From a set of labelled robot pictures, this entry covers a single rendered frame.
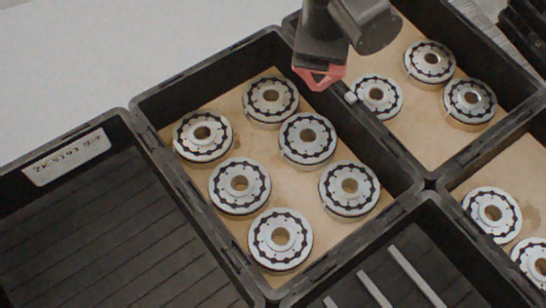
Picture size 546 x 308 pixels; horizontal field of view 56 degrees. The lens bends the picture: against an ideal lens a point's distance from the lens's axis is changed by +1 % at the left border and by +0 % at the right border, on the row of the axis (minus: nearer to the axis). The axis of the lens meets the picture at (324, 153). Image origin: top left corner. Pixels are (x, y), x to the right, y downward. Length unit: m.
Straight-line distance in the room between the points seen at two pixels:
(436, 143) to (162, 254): 0.51
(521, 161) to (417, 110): 0.21
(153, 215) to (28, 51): 0.56
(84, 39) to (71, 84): 0.12
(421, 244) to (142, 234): 0.45
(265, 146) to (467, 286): 0.41
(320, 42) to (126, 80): 0.64
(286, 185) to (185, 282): 0.22
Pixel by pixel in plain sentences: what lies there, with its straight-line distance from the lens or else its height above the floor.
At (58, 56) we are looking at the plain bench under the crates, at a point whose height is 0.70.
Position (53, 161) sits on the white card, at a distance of 0.88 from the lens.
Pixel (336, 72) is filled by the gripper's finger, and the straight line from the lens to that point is 0.64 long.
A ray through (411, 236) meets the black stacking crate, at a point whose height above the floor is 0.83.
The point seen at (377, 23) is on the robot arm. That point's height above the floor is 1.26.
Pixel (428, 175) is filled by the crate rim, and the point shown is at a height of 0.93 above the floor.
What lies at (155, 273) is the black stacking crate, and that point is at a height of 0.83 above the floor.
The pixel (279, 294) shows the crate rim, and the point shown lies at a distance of 0.72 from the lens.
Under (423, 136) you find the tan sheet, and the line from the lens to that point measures 0.96.
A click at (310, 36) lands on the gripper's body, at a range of 0.63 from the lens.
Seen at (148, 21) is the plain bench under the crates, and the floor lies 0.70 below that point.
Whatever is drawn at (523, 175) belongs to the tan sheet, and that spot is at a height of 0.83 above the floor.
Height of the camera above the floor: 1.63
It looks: 62 degrees down
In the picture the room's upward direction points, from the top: 10 degrees clockwise
